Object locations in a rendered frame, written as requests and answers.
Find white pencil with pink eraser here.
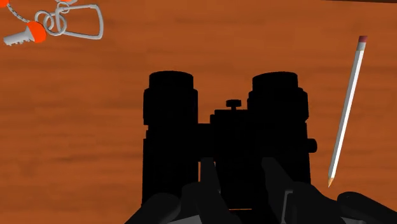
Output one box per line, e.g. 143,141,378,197
328,35,368,188

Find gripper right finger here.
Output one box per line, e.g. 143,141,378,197
261,157,397,224

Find black binoculars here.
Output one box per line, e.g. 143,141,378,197
141,70,317,215

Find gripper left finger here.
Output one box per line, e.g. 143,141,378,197
124,157,243,224

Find silver keyring with orange keys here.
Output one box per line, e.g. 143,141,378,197
0,0,104,46

